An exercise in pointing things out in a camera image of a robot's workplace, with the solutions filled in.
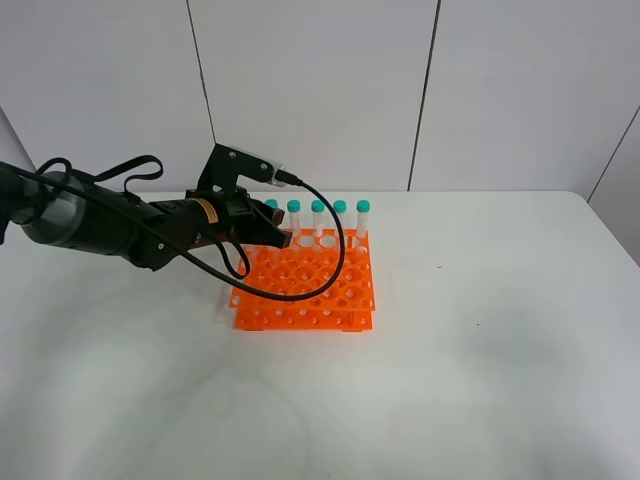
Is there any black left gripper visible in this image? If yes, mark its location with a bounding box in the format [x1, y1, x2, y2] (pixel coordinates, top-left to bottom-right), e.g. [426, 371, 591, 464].
[185, 188, 293, 249]

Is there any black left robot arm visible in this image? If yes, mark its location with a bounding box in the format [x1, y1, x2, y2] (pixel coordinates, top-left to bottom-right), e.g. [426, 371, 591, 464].
[1, 147, 292, 271]

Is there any black left camera cable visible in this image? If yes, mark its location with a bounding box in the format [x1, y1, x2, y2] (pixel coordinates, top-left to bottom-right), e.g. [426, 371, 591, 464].
[0, 162, 347, 302]

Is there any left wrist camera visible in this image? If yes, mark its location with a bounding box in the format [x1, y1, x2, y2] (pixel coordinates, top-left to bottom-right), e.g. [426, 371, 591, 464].
[196, 143, 285, 196]

